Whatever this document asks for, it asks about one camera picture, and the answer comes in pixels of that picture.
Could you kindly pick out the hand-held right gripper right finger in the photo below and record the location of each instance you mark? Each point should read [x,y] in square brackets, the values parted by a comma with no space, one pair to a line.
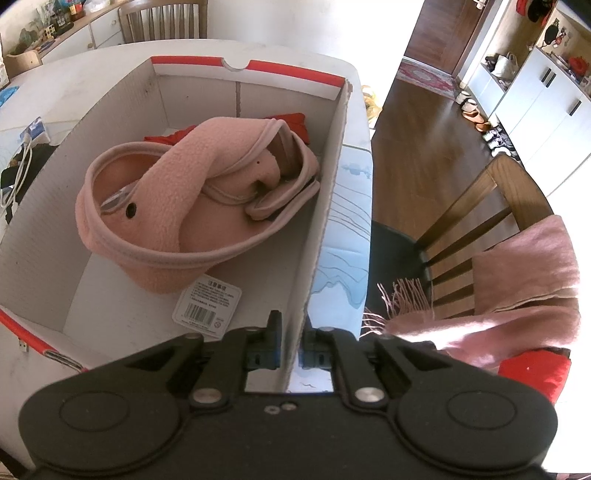
[307,355]

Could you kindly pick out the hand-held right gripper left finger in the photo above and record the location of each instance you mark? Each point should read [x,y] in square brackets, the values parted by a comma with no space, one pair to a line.
[272,353]

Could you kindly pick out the white barcode tag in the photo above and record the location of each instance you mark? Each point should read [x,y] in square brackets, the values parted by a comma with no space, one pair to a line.
[207,307]

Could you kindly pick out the red cardboard box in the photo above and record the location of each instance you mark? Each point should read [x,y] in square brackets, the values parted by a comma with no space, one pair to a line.
[272,258]

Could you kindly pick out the pink fleece hat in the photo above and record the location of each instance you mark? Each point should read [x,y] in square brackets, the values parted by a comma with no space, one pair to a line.
[175,194]

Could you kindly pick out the red cloth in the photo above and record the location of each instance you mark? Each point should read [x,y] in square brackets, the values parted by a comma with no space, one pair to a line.
[295,122]

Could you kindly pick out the white printed paper tag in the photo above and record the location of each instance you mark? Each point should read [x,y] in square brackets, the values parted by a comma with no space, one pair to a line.
[114,202]

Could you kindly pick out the red garment on chair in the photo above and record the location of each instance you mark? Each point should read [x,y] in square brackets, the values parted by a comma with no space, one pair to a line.
[531,374]

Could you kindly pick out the pink fringed scarf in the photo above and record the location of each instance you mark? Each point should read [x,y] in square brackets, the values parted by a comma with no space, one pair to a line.
[526,267]

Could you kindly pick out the yellow plastic bag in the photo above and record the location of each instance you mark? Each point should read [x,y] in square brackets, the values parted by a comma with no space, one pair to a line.
[370,101]

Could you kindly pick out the wooden chair with black seat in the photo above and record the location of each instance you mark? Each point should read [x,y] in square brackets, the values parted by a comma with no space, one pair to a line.
[508,180]

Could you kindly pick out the row of shoes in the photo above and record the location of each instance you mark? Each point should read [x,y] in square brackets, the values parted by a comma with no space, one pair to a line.
[480,120]

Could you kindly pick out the patterned red rug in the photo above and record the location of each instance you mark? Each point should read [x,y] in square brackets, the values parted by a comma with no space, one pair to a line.
[427,76]

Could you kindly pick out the white bag in niche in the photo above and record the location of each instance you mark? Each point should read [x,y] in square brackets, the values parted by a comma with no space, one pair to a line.
[505,67]

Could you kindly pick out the dark wooden door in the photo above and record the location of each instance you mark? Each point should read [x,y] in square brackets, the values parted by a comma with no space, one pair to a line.
[443,32]

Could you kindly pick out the wooden slatted chair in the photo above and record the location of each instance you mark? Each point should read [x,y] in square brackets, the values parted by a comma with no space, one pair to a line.
[157,5]

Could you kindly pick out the blue cloth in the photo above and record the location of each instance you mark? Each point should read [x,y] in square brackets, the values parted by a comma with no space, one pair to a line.
[7,96]

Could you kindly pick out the white wooden sideboard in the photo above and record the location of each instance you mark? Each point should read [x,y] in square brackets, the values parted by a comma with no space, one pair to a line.
[78,32]

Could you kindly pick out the small cardboard box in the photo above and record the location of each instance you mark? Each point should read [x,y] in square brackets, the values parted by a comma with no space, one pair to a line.
[23,62]

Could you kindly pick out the hanging red garment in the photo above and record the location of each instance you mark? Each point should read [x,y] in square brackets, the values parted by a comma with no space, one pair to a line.
[523,7]

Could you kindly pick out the white wall cabinet unit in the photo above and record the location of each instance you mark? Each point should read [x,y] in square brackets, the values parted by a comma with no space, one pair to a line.
[545,115]

